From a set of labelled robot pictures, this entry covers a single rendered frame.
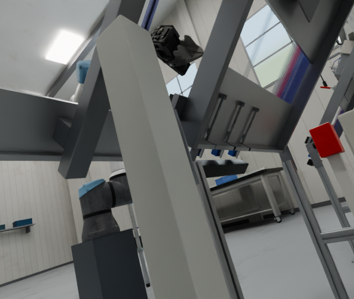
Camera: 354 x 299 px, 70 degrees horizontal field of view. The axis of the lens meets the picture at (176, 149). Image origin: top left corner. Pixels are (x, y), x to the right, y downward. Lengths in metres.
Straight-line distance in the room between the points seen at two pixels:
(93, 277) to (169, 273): 0.76
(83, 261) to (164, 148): 0.84
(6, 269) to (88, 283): 9.99
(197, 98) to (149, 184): 0.32
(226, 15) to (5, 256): 10.81
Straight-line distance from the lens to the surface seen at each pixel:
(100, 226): 1.06
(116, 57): 0.37
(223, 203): 6.25
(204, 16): 7.29
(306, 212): 1.22
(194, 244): 0.29
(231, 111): 0.74
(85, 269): 1.09
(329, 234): 1.21
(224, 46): 0.58
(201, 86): 0.58
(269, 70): 5.87
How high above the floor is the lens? 0.54
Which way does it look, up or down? 15 degrees up
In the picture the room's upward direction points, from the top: 16 degrees counter-clockwise
